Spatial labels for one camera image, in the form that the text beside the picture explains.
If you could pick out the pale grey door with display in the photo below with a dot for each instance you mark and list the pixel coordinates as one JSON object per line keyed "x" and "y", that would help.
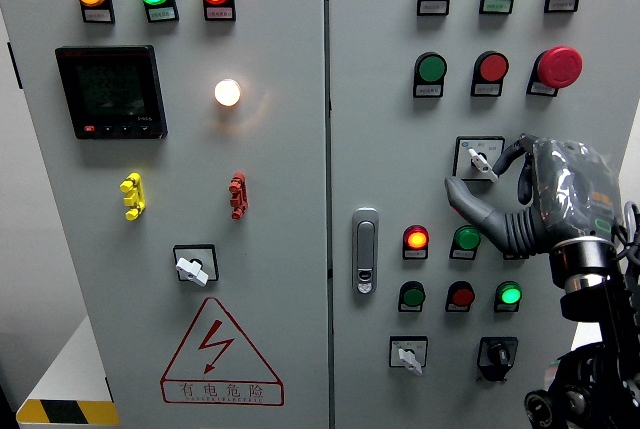
{"x": 280, "y": 174}

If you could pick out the large green push button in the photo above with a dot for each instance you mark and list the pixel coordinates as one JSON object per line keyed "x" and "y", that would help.
{"x": 432, "y": 68}

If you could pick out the black door hinge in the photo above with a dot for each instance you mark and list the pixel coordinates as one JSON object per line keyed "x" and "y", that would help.
{"x": 15, "y": 66}
{"x": 109, "y": 389}

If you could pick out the large red stop button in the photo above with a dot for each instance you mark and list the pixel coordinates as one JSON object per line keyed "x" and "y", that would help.
{"x": 560, "y": 67}

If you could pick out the small green push button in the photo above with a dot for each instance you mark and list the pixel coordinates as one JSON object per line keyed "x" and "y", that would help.
{"x": 413, "y": 295}
{"x": 467, "y": 238}

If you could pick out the small label plate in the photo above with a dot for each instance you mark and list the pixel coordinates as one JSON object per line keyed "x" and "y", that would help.
{"x": 98, "y": 15}
{"x": 415, "y": 254}
{"x": 457, "y": 308}
{"x": 434, "y": 8}
{"x": 487, "y": 90}
{"x": 542, "y": 89}
{"x": 428, "y": 90}
{"x": 462, "y": 254}
{"x": 409, "y": 308}
{"x": 505, "y": 309}
{"x": 515, "y": 257}
{"x": 162, "y": 14}
{"x": 562, "y": 5}
{"x": 496, "y": 6}
{"x": 220, "y": 13}

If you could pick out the white lamp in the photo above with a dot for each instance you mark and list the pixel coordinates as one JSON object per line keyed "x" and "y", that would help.
{"x": 227, "y": 92}

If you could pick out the large red push button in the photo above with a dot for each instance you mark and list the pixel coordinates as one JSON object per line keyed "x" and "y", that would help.
{"x": 493, "y": 67}

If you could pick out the small green lit lamp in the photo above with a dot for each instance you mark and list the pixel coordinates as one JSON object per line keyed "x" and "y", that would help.
{"x": 509, "y": 294}

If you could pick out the small red push button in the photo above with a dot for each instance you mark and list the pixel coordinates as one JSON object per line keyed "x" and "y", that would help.
{"x": 462, "y": 295}

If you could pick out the turn switch without plate print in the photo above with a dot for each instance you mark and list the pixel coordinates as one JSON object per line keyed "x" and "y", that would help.
{"x": 191, "y": 269}

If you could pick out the red warning triangle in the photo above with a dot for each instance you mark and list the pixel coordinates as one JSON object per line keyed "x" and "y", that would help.
{"x": 219, "y": 389}

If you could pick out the black yellow striped tape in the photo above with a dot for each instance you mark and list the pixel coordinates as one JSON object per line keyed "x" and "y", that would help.
{"x": 64, "y": 412}

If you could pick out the black display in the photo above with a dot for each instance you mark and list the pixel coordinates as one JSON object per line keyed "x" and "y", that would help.
{"x": 111, "y": 91}

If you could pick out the silver door lock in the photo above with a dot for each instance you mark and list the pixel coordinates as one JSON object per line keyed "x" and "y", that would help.
{"x": 365, "y": 249}

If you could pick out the pale grey door with lock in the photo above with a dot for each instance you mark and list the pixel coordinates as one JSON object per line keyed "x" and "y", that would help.
{"x": 390, "y": 149}

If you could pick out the small red lit lamp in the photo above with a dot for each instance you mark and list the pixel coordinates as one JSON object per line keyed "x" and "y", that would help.
{"x": 416, "y": 238}

